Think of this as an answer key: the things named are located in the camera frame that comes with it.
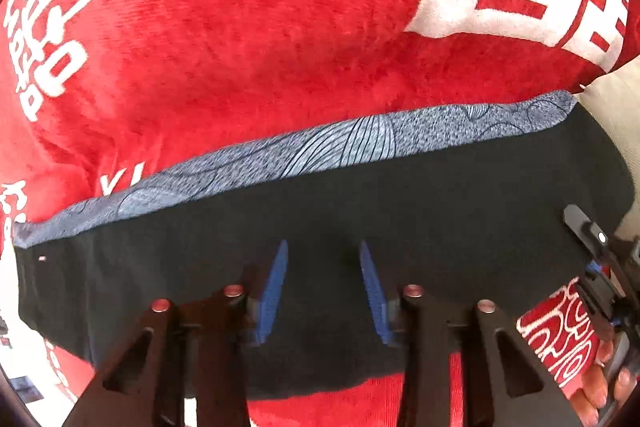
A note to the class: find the person's right hand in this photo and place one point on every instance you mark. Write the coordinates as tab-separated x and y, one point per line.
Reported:
595	387

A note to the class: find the white pillow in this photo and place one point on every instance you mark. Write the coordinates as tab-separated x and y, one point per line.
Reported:
617	107

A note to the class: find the black pants with blue waistband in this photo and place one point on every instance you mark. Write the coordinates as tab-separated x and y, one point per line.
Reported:
320	207

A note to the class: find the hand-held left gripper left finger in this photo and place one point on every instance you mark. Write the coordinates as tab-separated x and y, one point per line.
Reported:
274	287

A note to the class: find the red printed blanket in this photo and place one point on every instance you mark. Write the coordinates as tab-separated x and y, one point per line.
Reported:
250	32

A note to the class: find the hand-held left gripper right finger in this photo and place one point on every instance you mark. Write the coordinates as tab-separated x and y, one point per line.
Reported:
372	292

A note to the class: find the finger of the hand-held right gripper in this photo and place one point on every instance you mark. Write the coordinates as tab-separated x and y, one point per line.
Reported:
595	302
582	224

